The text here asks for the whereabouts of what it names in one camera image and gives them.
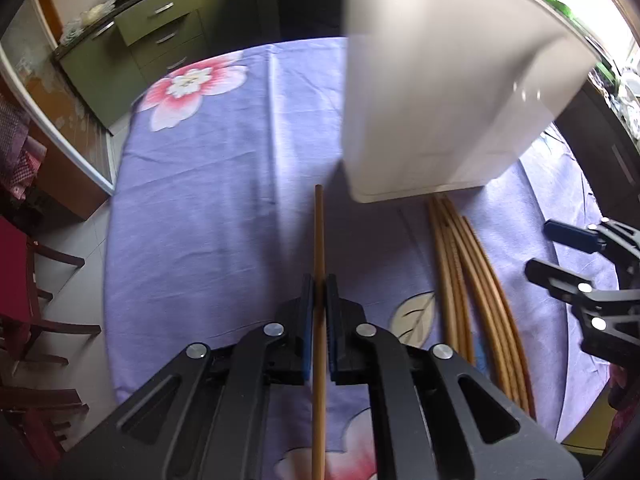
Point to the sliding glass door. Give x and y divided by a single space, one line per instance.
55 110

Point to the checked cloth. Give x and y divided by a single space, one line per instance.
17 160

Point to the floral purple tablecloth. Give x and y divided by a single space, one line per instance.
215 210

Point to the white plastic utensil holder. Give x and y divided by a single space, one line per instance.
425 110

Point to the green cabinet drawer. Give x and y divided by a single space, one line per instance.
175 67
150 17
167 42

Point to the long wooden chopstick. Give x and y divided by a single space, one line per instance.
318 235

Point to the pink patterned clothing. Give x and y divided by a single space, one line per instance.
625 400

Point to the white plastic bag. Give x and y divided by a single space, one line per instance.
97 12

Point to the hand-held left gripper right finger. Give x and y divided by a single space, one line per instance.
334 340

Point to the bundle of wooden chopsticks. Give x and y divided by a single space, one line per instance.
452 270

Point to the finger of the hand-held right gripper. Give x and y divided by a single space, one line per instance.
570 235
555 277

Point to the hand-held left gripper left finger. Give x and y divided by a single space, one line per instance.
306 350

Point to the green base cabinet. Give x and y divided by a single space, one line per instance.
100 75

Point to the red wooden chair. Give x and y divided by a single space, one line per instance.
35 420
20 280

